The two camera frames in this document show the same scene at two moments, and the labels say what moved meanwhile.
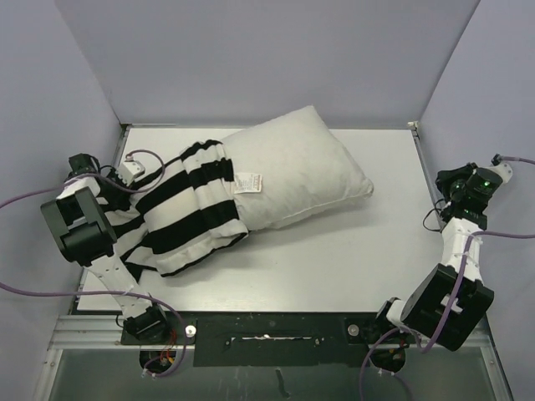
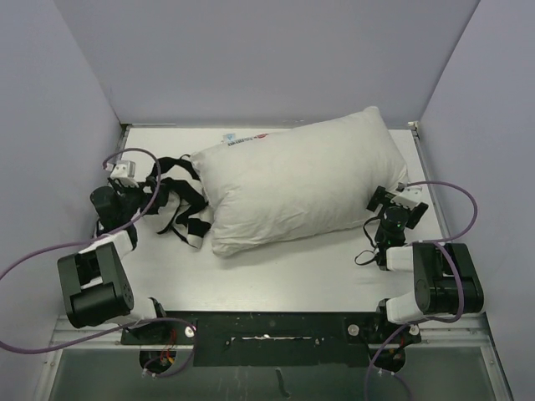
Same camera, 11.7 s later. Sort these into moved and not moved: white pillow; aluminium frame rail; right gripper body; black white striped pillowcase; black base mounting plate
Moved: white pillow; black white striped pillowcase; right gripper body
Not moved: black base mounting plate; aluminium frame rail
